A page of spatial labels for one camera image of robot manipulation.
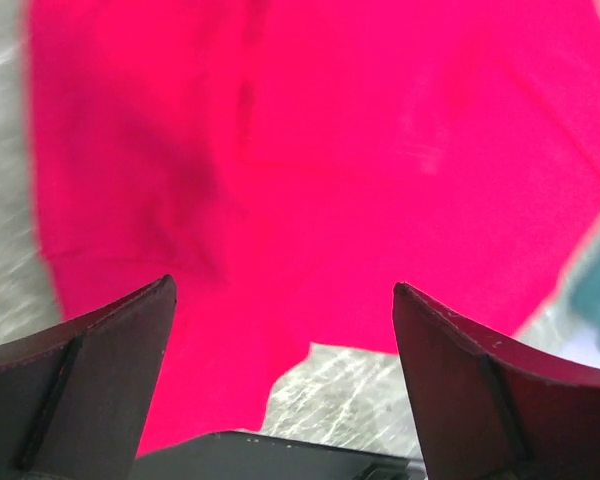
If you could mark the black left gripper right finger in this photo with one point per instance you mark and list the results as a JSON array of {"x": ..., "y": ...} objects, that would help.
[{"x": 487, "y": 406}]

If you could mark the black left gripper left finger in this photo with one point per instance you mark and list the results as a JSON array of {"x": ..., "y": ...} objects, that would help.
[{"x": 74, "y": 398}]

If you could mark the teal plastic basket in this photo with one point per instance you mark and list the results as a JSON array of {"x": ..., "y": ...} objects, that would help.
[{"x": 597, "y": 295}]

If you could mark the red t shirt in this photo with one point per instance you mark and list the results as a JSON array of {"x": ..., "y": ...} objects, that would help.
[{"x": 289, "y": 162}]

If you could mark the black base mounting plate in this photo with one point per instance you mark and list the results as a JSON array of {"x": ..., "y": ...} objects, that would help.
[{"x": 244, "y": 456}]

